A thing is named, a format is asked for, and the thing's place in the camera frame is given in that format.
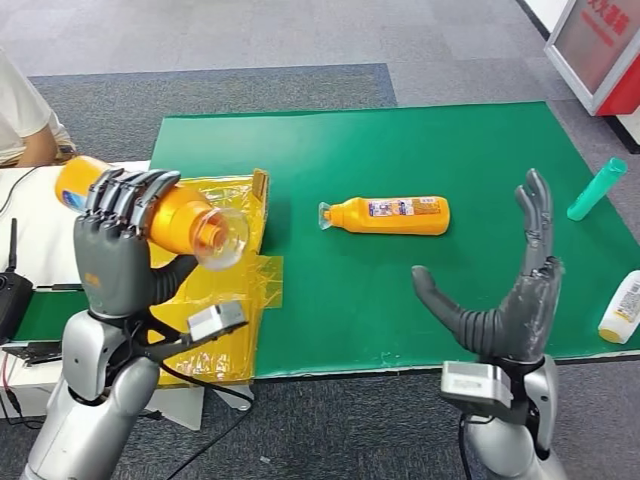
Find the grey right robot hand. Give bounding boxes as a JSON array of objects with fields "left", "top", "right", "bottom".
[{"left": 411, "top": 168, "right": 566, "bottom": 366}]

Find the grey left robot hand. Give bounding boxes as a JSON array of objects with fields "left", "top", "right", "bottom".
[{"left": 73, "top": 168, "right": 201, "bottom": 321}]

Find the orange bottle with clear cap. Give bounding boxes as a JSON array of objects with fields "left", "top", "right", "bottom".
[
  {"left": 54, "top": 155, "right": 250, "bottom": 273},
  {"left": 318, "top": 195, "right": 451, "bottom": 237}
]

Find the white bottle with yellow cap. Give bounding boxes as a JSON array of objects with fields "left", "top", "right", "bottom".
[{"left": 598, "top": 269, "right": 640, "bottom": 346}]

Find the teal plastic bottle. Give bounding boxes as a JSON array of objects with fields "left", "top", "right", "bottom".
[{"left": 567, "top": 157, "right": 629, "bottom": 223}]

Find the white table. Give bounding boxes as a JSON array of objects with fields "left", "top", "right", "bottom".
[{"left": 0, "top": 160, "right": 206, "bottom": 432}]

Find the black radio controller with antenna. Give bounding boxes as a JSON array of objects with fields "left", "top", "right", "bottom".
[{"left": 0, "top": 218, "right": 35, "bottom": 346}]

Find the yellow taped cardboard box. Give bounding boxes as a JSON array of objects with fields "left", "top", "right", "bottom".
[{"left": 145, "top": 168, "right": 285, "bottom": 387}]

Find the green table mat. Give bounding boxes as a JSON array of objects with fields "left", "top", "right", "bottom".
[{"left": 12, "top": 100, "right": 640, "bottom": 380}]

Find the person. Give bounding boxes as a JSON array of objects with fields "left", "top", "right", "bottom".
[{"left": 0, "top": 47, "right": 76, "bottom": 168}]

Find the red and white sign stand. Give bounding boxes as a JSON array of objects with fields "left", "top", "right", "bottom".
[{"left": 543, "top": 0, "right": 640, "bottom": 117}]

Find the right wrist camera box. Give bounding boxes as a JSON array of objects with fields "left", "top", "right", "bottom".
[{"left": 439, "top": 360, "right": 516, "bottom": 420}]

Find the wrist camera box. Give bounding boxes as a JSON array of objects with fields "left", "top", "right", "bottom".
[
  {"left": 187, "top": 299, "right": 250, "bottom": 344},
  {"left": 439, "top": 360, "right": 516, "bottom": 420}
]

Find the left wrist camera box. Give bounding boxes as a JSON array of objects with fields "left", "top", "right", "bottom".
[{"left": 187, "top": 299, "right": 250, "bottom": 344}]

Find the black camera cable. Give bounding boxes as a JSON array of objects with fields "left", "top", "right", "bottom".
[{"left": 159, "top": 360, "right": 254, "bottom": 480}]

